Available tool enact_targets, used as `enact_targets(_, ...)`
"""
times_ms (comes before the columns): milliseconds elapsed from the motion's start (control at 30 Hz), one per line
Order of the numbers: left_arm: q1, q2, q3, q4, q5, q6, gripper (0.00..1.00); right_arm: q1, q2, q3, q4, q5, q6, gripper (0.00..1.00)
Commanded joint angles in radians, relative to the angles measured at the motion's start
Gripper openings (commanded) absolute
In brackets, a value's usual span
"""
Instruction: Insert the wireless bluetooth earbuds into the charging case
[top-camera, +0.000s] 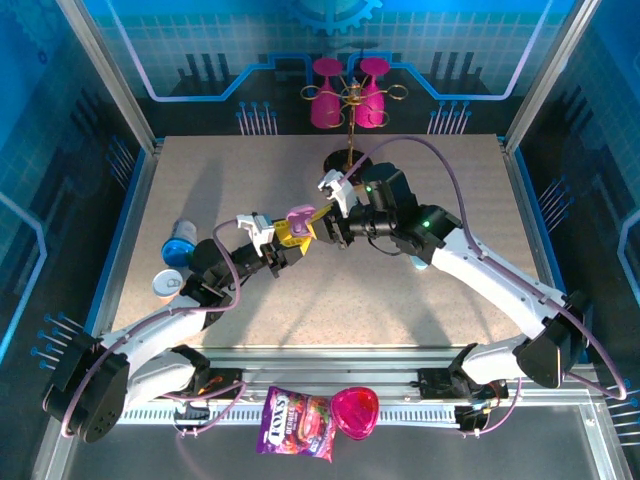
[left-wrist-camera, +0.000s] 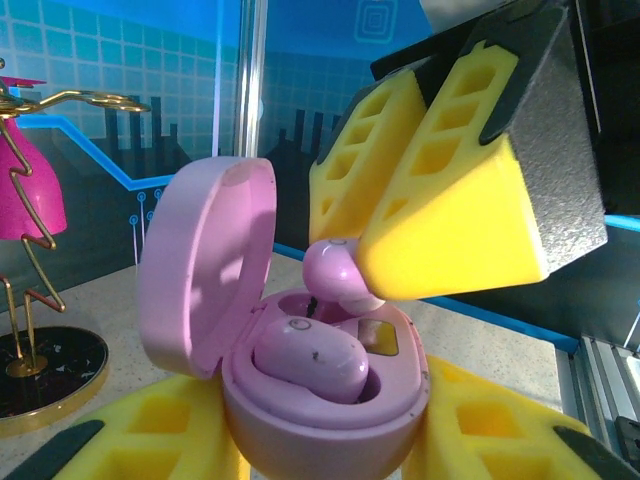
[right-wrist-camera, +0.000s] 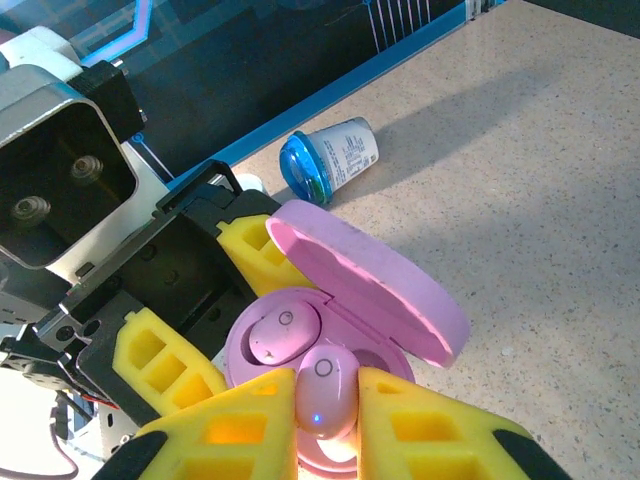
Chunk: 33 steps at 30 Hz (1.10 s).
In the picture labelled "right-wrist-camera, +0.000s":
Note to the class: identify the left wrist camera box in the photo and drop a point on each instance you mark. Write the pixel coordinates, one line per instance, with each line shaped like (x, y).
(65, 165)

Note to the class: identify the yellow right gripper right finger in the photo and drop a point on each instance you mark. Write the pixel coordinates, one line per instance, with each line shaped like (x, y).
(440, 440)

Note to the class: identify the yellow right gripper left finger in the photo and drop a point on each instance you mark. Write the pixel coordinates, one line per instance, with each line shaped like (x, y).
(225, 435)

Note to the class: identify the white round lid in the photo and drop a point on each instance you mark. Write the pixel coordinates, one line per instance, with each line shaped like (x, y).
(250, 181)

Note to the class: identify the purple earbud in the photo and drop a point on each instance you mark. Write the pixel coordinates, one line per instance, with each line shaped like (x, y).
(285, 332)
(325, 390)

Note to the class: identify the yogurt cup with blue lid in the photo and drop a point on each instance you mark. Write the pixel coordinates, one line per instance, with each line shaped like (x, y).
(335, 155)

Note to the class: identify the purple earbud charging case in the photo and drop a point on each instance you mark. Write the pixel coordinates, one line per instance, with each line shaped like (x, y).
(375, 280)

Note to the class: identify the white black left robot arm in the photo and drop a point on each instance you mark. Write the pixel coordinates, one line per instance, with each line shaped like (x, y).
(112, 425)

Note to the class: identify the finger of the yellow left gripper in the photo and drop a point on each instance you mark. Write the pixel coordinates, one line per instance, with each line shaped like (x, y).
(265, 255)
(160, 360)

